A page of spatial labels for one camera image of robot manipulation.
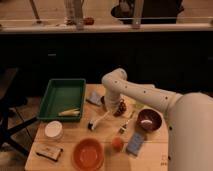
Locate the red object on shelf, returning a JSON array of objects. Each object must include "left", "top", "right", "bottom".
[{"left": 83, "top": 17, "right": 94, "bottom": 25}]

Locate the orange bowl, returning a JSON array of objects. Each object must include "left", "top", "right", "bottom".
[{"left": 71, "top": 138, "right": 104, "bottom": 171}]

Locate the white handled black brush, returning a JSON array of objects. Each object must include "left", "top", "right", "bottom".
[{"left": 88, "top": 112, "right": 109, "bottom": 131}]

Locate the grey blue cloth piece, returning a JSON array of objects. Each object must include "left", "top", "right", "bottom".
[{"left": 86, "top": 91, "right": 101, "bottom": 106}]

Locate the blue sponge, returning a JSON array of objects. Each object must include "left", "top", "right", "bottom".
[{"left": 126, "top": 132, "right": 144, "bottom": 156}]

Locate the orange ball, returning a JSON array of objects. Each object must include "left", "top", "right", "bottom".
[{"left": 111, "top": 137, "right": 124, "bottom": 152}]

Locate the small brush with fork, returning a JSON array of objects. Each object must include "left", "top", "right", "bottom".
[{"left": 118, "top": 112, "right": 134, "bottom": 134}]

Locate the dark red bowl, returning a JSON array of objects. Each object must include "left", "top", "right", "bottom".
[{"left": 136, "top": 109, "right": 162, "bottom": 132}]

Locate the green plastic tray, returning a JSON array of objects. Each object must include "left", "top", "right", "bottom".
[{"left": 37, "top": 79, "right": 86, "bottom": 122}]

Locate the brown pine cone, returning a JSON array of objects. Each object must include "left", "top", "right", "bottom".
[{"left": 114, "top": 99, "right": 127, "bottom": 117}]

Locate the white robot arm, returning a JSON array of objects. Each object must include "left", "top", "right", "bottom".
[{"left": 102, "top": 68, "right": 213, "bottom": 171}]

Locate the white cup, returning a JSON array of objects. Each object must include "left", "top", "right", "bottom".
[{"left": 45, "top": 121, "right": 63, "bottom": 140}]

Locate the wooden block eraser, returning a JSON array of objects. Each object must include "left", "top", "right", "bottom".
[{"left": 35, "top": 144, "right": 63, "bottom": 162}]

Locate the yellow corn in tray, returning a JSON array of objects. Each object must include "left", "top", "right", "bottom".
[{"left": 58, "top": 109, "right": 80, "bottom": 117}]

